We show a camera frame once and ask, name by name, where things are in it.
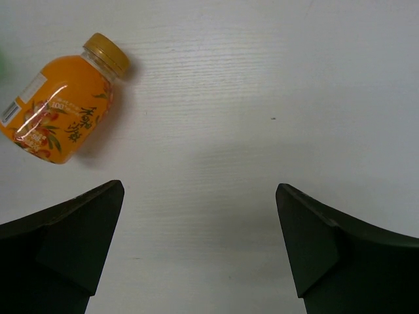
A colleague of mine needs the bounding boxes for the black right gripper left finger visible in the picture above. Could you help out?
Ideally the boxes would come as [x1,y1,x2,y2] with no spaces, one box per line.
[1,180,124,313]

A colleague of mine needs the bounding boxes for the green plastic bottle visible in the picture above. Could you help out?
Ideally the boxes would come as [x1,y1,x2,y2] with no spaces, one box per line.
[0,51,6,80]

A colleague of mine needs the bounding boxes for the orange plastic bottle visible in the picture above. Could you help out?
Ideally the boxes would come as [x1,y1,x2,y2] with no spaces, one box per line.
[1,33,130,164]

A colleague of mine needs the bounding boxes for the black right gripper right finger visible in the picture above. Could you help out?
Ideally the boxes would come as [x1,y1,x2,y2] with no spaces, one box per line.
[276,183,418,313]

